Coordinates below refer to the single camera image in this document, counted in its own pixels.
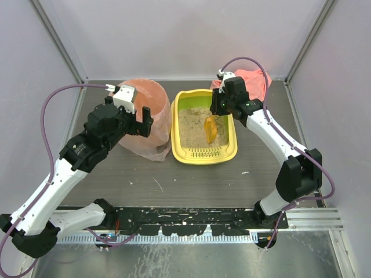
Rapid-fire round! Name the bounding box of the bin with pink bag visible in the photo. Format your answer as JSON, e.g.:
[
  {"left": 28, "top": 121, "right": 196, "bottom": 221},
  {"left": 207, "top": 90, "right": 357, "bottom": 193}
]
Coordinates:
[{"left": 115, "top": 78, "right": 172, "bottom": 162}]

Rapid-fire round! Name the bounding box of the orange litter scoop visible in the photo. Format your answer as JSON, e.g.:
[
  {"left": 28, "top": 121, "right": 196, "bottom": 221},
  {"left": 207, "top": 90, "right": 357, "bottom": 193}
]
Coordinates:
[{"left": 204, "top": 115, "right": 217, "bottom": 144}]

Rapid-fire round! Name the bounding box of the yellow green litter box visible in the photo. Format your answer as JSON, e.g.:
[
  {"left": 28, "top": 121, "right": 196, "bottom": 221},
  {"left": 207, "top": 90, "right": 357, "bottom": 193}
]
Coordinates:
[{"left": 171, "top": 89, "right": 238, "bottom": 165}]

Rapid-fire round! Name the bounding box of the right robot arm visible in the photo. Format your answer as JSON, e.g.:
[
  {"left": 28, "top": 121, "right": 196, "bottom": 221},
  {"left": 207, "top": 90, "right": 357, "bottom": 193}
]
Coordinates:
[{"left": 210, "top": 72, "right": 322, "bottom": 226}]

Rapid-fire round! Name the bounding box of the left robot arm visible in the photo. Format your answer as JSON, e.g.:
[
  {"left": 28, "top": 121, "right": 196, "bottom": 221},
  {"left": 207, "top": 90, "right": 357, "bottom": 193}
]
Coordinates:
[{"left": 1, "top": 104, "right": 154, "bottom": 258}]

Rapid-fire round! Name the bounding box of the cat litter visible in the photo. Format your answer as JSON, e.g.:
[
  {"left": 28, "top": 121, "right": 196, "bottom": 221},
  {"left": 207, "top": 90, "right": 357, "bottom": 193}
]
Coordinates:
[{"left": 178, "top": 107, "right": 228, "bottom": 148}]

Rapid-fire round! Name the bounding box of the pink cloth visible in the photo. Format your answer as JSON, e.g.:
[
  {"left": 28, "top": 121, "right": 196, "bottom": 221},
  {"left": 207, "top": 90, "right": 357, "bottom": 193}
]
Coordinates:
[{"left": 210, "top": 68, "right": 273, "bottom": 101}]

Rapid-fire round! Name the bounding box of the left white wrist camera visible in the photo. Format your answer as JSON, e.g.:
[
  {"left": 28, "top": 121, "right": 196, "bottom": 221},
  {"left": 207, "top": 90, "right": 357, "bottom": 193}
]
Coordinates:
[{"left": 106, "top": 84, "right": 137, "bottom": 114}]

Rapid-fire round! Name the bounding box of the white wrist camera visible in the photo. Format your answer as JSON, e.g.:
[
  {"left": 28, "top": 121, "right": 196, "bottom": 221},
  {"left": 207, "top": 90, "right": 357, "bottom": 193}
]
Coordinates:
[
  {"left": 217, "top": 69, "right": 236, "bottom": 93},
  {"left": 106, "top": 84, "right": 137, "bottom": 114}
]

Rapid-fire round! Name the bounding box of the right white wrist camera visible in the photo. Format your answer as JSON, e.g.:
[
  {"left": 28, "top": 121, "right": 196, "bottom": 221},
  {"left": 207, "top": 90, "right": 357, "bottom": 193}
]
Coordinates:
[{"left": 217, "top": 69, "right": 236, "bottom": 93}]

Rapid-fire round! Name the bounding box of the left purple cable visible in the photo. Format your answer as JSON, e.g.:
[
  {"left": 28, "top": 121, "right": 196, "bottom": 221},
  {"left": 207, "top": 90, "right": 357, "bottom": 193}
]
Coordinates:
[{"left": 0, "top": 83, "right": 137, "bottom": 277}]

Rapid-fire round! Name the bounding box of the purple cable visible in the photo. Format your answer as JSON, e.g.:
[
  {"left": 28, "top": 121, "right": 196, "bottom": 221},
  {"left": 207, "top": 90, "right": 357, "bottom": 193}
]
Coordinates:
[
  {"left": 0, "top": 83, "right": 137, "bottom": 277},
  {"left": 217, "top": 56, "right": 337, "bottom": 251}
]

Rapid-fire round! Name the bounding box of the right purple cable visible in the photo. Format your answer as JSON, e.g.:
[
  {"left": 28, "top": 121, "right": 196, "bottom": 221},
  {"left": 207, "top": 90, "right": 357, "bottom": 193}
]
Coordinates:
[{"left": 217, "top": 56, "right": 337, "bottom": 251}]

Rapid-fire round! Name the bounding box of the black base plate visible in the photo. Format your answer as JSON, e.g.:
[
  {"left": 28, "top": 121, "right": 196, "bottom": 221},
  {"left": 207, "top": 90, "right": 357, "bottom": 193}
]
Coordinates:
[{"left": 82, "top": 206, "right": 289, "bottom": 237}]

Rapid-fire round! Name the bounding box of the slotted cable duct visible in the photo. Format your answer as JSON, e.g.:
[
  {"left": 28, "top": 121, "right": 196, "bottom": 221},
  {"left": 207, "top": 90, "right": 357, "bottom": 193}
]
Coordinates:
[{"left": 57, "top": 232, "right": 258, "bottom": 244}]

